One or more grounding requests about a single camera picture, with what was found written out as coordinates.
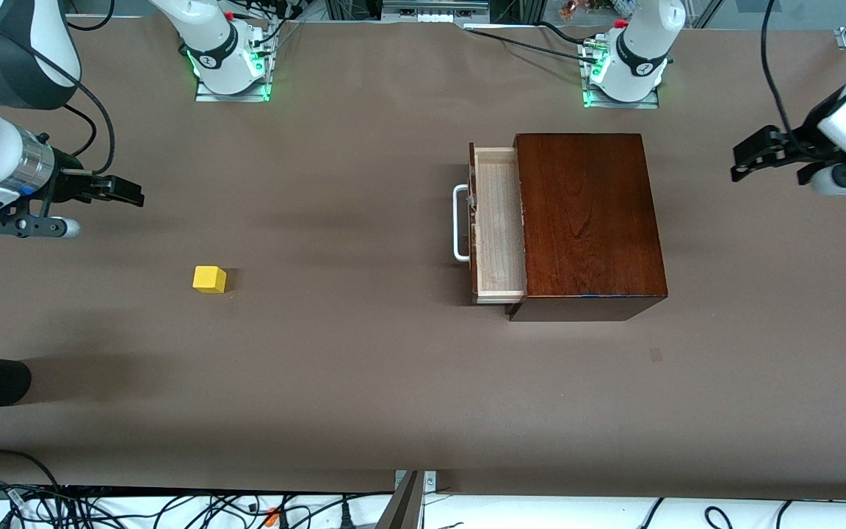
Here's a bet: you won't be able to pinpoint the yellow cube block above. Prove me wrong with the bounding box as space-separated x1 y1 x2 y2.
192 265 228 295

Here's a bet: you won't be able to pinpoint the wooden drawer with white handle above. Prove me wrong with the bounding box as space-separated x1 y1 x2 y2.
452 142 529 305

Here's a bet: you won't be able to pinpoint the dark brown wooden cabinet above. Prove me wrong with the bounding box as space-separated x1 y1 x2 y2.
505 133 668 323

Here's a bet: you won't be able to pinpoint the white power strip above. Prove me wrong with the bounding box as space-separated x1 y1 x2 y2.
381 0 491 24

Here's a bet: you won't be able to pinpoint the grey slanted metal strut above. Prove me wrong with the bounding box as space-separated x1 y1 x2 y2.
375 470 425 529

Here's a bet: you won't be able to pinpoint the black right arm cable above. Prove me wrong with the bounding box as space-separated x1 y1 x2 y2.
0 0 117 177

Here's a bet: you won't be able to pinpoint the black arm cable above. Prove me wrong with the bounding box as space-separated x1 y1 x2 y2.
759 0 828 148
0 0 117 177

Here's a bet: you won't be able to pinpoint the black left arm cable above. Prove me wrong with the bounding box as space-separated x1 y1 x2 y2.
759 0 828 148

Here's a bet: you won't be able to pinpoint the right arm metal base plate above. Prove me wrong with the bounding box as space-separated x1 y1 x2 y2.
194 44 277 103

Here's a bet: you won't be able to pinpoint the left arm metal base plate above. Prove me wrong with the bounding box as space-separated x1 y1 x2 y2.
581 40 662 109

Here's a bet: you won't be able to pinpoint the short black table cable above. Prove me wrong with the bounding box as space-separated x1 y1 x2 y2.
537 21 600 46

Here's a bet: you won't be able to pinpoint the long black table cable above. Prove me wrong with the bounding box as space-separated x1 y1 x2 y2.
463 26 600 63

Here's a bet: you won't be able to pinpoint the tangled black cables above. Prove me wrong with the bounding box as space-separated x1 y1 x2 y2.
0 481 394 529

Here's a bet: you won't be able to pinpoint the small metal edge bracket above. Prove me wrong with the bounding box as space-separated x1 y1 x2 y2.
394 470 438 494

